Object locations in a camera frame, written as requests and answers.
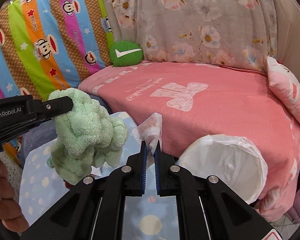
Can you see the green fluffy towel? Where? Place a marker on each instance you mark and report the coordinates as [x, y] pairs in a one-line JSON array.
[[85, 132]]

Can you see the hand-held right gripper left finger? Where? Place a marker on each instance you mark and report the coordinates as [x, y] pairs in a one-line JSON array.
[[144, 160]]

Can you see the white tissue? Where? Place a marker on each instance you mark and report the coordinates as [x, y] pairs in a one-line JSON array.
[[152, 127]]

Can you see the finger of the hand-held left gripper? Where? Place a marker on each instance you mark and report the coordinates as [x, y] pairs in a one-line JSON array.
[[55, 106]]

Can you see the striped monkey print blanket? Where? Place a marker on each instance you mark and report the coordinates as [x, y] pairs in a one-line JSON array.
[[52, 42]]

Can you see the blue dotted tablecloth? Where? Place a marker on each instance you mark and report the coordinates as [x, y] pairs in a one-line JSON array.
[[40, 177]]

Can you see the pink printed pillow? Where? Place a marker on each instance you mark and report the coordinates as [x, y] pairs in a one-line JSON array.
[[287, 90]]

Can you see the green check mark cushion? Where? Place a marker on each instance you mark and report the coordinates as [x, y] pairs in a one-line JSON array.
[[126, 53]]

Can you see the pink blanket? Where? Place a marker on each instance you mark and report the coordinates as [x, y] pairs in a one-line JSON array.
[[215, 120]]

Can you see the white plastic bag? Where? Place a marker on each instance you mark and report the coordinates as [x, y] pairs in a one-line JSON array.
[[227, 170]]

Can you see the person's left hand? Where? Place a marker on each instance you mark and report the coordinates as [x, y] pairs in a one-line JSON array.
[[3, 192]]

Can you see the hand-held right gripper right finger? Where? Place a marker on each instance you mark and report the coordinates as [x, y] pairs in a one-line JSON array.
[[157, 165]]

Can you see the grey floral blanket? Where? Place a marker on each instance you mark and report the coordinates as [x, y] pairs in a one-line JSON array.
[[190, 17]]

